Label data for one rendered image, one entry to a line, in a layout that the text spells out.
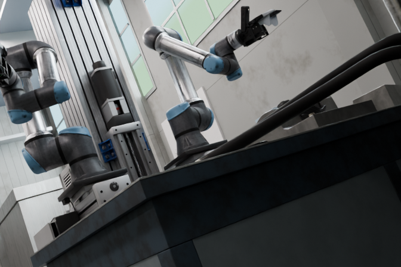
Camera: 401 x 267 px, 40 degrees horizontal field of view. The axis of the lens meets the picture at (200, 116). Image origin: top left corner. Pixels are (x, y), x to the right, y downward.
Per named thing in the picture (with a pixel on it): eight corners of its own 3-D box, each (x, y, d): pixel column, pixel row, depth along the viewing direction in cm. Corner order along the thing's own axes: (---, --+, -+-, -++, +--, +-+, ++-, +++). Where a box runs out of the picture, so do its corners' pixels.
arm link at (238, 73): (221, 81, 239) (211, 59, 242) (233, 82, 249) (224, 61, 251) (235, 73, 235) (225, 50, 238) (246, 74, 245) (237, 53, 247)
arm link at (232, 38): (232, 34, 248) (224, 34, 241) (240, 29, 246) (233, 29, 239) (239, 49, 247) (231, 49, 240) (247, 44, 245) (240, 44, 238)
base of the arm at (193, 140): (173, 162, 242) (165, 142, 244) (200, 154, 250) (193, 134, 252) (188, 151, 230) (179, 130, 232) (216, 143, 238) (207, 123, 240)
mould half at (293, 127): (219, 190, 179) (203, 152, 182) (274, 172, 195) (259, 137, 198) (322, 135, 141) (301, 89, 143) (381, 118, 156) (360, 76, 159)
